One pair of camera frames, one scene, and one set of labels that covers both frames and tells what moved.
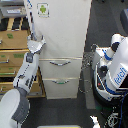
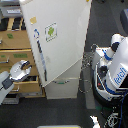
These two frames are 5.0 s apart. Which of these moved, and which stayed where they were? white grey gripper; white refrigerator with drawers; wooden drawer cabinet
Moved: white grey gripper
Stayed: white refrigerator with drawers; wooden drawer cabinet
